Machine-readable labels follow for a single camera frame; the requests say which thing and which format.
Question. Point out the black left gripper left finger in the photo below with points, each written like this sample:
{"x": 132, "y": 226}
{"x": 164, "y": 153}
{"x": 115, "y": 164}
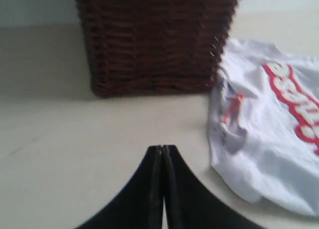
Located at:
{"x": 139, "y": 204}

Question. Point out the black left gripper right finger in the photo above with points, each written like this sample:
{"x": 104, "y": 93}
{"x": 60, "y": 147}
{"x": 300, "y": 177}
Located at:
{"x": 188, "y": 203}

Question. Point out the white t-shirt red lettering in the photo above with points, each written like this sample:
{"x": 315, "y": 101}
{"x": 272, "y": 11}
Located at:
{"x": 270, "y": 147}

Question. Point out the brown wicker basket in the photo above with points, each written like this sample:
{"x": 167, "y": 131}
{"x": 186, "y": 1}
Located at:
{"x": 145, "y": 47}

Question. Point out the orange clothing tag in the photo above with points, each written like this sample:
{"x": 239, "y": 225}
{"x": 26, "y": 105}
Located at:
{"x": 233, "y": 107}

